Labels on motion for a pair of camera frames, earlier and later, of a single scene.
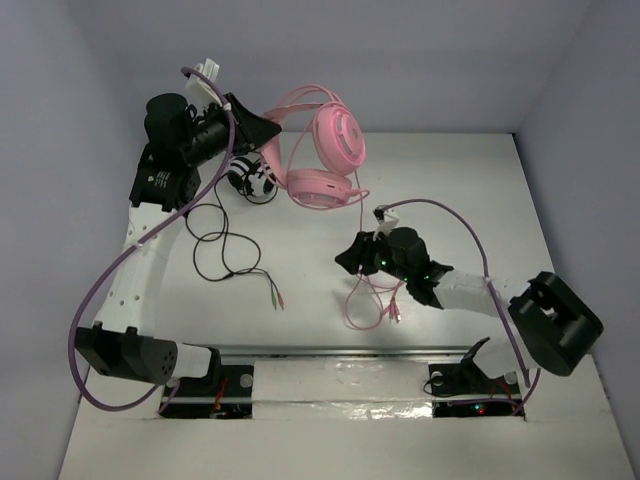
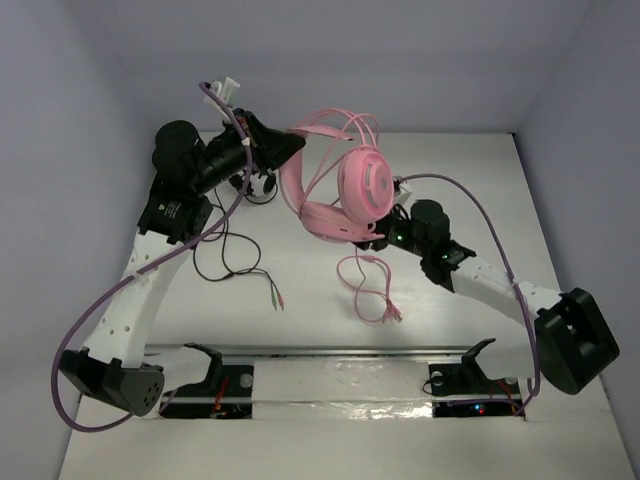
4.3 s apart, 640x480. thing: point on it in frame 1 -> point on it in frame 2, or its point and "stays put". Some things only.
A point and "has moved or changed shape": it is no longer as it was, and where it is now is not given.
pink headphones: x=339 y=149 has moved or changed shape
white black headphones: x=252 y=180 stays put
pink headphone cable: x=391 y=305 has moved or changed shape
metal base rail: x=335 y=352 stays put
